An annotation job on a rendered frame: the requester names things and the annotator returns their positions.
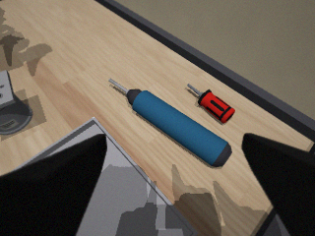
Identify dark grey cylinder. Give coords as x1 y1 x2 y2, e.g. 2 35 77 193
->
0 95 32 135

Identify grey flat rectangular tray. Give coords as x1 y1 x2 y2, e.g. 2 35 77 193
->
12 117 199 236

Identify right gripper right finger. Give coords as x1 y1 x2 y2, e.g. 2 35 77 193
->
241 133 315 236

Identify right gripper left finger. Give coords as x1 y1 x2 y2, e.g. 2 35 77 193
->
0 134 107 236

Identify red screwdriver handle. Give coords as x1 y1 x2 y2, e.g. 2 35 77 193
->
187 84 235 123

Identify grey metal l-bracket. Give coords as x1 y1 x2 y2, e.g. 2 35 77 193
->
0 70 16 108

